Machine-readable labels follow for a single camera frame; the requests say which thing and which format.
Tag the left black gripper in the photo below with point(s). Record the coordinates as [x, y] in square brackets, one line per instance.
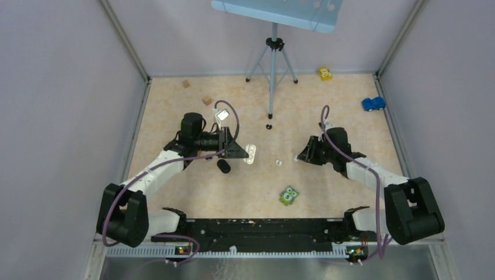
[234, 151]

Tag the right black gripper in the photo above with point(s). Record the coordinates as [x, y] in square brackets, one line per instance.
[309, 154]

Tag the white earbud charging case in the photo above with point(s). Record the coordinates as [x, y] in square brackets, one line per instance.
[251, 151]

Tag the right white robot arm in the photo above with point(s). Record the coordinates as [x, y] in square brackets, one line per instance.
[410, 210]

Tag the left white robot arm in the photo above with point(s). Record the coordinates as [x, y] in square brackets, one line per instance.
[123, 214]

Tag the black earbud charging case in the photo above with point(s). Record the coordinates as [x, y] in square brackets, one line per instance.
[223, 166]

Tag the green owl number block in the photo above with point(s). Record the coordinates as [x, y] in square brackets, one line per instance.
[288, 196]

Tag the wooden cube block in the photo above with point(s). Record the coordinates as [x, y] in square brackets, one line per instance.
[207, 100]

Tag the blue toy car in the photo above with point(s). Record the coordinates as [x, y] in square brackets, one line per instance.
[372, 104]

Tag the small wooden cube far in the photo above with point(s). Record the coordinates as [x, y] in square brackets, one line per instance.
[185, 83]

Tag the light blue tripod stand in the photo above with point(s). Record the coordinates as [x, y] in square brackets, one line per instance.
[275, 45]

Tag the light blue perforated board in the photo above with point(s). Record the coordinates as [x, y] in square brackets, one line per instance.
[317, 16]

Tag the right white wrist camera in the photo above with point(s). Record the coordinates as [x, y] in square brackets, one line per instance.
[324, 126]

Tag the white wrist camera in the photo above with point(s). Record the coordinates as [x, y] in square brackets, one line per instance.
[220, 116]
[324, 126]

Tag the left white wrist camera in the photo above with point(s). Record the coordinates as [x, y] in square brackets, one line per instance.
[220, 116]

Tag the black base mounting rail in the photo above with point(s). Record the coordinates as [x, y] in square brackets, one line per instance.
[293, 235]

